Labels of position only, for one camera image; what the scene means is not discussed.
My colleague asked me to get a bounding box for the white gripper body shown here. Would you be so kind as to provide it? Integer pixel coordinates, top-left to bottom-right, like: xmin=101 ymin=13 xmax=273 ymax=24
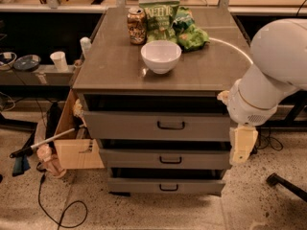
xmin=225 ymin=79 xmax=278 ymax=127

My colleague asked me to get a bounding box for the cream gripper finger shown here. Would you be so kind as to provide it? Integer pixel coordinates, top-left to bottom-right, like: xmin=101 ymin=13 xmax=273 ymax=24
xmin=217 ymin=90 xmax=229 ymax=105
xmin=229 ymin=125 xmax=258 ymax=165

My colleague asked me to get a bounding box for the grey top drawer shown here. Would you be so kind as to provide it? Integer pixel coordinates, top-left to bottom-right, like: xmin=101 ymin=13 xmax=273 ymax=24
xmin=84 ymin=94 xmax=230 ymax=142

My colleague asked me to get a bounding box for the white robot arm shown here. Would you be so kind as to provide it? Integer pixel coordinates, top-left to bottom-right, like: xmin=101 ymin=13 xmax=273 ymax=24
xmin=218 ymin=18 xmax=307 ymax=165

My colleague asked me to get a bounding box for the grey drawer cabinet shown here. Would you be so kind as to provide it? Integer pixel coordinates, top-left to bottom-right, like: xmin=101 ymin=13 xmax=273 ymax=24
xmin=72 ymin=6 xmax=257 ymax=197

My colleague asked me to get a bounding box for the grey bottom drawer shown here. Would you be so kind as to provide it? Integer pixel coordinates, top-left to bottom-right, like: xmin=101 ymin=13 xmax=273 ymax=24
xmin=107 ymin=168 xmax=225 ymax=196

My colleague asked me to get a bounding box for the black stand leg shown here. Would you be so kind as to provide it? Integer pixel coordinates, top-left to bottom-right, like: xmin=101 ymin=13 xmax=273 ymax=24
xmin=266 ymin=173 xmax=307 ymax=202

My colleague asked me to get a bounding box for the crumpled green chip bag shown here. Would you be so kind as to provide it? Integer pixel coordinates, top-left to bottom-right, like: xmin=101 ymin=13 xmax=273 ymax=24
xmin=173 ymin=6 xmax=209 ymax=52

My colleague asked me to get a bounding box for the green kettle chip bag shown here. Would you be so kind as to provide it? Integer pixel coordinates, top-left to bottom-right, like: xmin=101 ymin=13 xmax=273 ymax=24
xmin=138 ymin=0 xmax=180 ymax=42

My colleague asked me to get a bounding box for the gold soda can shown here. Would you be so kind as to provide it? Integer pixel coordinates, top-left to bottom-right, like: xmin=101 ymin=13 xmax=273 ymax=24
xmin=127 ymin=8 xmax=147 ymax=45

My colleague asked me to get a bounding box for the white plastic bottle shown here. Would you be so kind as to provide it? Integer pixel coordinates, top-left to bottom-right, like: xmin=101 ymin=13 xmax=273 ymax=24
xmin=80 ymin=37 xmax=91 ymax=58

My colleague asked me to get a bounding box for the cardboard box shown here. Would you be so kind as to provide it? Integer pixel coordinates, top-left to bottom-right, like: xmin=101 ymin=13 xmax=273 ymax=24
xmin=54 ymin=91 xmax=104 ymax=170

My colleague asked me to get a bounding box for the white paper cup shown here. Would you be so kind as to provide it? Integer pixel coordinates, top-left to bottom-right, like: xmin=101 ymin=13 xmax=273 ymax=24
xmin=50 ymin=51 xmax=68 ymax=72

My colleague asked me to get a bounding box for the grey low shelf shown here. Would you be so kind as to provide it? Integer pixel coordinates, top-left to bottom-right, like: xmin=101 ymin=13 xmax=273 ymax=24
xmin=0 ymin=65 xmax=75 ymax=86

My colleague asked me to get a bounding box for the pink plastic bottle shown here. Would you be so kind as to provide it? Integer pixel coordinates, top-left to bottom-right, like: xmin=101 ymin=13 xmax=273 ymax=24
xmin=36 ymin=144 xmax=66 ymax=178

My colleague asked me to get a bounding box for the dark blue plate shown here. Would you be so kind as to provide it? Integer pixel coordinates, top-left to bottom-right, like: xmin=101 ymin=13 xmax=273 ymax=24
xmin=13 ymin=55 xmax=40 ymax=72

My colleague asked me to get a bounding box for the blue cloth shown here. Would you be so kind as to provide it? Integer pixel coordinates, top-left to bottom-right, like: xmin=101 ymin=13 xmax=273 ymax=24
xmin=12 ymin=155 xmax=31 ymax=176

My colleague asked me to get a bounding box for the blue white bowl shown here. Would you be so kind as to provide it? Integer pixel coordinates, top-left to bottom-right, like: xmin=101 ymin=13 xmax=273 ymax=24
xmin=0 ymin=52 xmax=17 ymax=71

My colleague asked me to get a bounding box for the black cable bundle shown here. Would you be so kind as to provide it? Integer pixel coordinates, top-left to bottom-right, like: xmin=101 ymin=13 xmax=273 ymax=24
xmin=250 ymin=127 xmax=284 ymax=155

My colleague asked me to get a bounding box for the black floor cable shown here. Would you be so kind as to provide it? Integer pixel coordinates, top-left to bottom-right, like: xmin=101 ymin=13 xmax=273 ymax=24
xmin=36 ymin=172 xmax=89 ymax=229

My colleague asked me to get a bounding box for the white stick black handle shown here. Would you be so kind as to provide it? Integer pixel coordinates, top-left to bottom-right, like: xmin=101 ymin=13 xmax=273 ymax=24
xmin=10 ymin=125 xmax=85 ymax=158

